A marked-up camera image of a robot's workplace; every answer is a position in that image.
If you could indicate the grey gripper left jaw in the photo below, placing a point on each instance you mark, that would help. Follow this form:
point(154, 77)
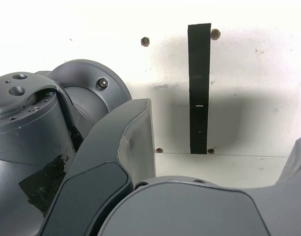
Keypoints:
point(96, 172)

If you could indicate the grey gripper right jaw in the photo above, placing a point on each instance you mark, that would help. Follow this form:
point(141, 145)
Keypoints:
point(201, 211)

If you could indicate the black tape strip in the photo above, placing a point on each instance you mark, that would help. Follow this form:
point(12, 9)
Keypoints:
point(199, 98)

